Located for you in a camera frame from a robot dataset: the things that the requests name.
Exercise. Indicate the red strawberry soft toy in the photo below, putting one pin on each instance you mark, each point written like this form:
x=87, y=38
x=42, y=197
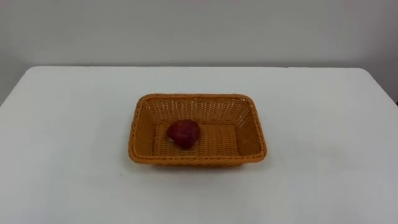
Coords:
x=184, y=133

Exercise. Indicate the orange woven basket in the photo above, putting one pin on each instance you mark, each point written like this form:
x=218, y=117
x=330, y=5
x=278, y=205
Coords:
x=248, y=140

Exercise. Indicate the white table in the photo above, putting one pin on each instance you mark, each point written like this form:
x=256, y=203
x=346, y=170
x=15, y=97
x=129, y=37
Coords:
x=62, y=155

